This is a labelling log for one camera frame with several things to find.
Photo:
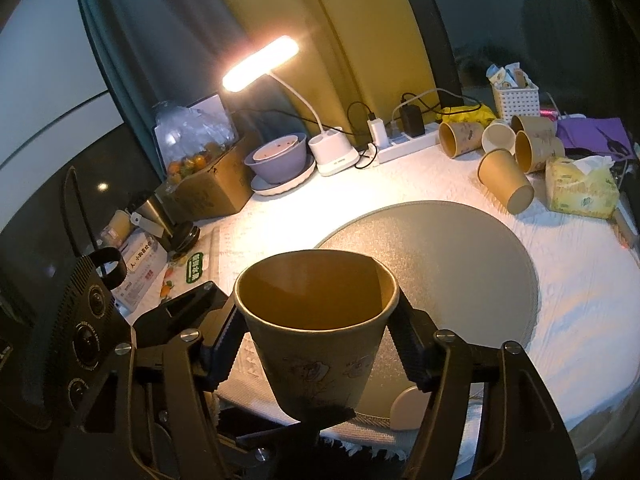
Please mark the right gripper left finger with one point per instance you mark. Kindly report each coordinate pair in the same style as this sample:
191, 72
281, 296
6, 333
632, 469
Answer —
148, 417

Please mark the flower-printed paper cup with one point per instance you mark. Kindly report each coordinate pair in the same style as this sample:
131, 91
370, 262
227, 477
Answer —
317, 318

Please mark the metal cup with tag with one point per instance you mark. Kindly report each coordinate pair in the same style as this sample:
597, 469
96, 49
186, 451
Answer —
147, 212

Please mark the brown paper cup front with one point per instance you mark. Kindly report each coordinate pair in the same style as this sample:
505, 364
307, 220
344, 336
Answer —
500, 173

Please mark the brown paper cup middle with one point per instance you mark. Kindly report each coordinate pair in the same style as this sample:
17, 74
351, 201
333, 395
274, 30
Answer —
532, 152

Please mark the lying white paper cup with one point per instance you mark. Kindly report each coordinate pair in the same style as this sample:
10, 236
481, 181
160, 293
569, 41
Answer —
498, 134

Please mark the lying brown paper cup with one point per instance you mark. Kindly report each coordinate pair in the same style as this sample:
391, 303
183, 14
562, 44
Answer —
459, 138

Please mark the brown paper cup rear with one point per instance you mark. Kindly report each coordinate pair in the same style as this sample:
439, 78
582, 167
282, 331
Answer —
533, 125

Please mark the white lid disc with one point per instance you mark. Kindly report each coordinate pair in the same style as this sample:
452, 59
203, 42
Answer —
408, 409

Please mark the green sticker label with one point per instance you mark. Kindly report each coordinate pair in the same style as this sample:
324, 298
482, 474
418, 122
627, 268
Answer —
194, 267

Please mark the round grey placemat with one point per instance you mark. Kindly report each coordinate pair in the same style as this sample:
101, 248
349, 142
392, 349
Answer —
461, 265

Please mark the cardboard box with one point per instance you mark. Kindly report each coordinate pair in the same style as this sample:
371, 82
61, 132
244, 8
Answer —
221, 189

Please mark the bag of fruit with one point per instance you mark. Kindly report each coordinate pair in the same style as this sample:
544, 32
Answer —
191, 139

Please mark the white plate under bowl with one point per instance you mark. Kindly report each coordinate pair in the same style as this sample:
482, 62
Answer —
262, 188

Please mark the yellow tissue pack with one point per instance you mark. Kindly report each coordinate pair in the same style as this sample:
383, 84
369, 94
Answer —
583, 187

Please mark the purple bowl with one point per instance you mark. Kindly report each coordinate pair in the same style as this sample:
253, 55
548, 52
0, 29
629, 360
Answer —
279, 160

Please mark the teal curtain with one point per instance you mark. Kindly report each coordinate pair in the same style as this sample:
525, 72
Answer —
152, 51

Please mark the purple cloth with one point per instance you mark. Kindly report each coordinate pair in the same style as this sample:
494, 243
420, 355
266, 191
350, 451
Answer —
600, 136

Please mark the white power strip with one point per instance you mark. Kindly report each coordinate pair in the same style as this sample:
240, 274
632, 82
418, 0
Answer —
401, 144

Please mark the white desk lamp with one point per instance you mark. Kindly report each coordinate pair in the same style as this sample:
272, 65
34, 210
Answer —
332, 150

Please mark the yellow plastic bag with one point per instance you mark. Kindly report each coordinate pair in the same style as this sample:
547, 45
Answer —
480, 113

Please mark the white woven basket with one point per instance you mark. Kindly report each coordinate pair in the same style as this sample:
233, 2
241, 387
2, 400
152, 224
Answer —
517, 102

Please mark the white phone charger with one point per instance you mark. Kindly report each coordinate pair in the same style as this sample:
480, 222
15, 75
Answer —
378, 133

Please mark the black power adapter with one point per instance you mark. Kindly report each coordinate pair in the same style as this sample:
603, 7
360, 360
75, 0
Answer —
412, 120

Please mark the yellow curtain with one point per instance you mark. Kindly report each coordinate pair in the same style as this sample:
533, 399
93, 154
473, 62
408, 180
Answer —
354, 55

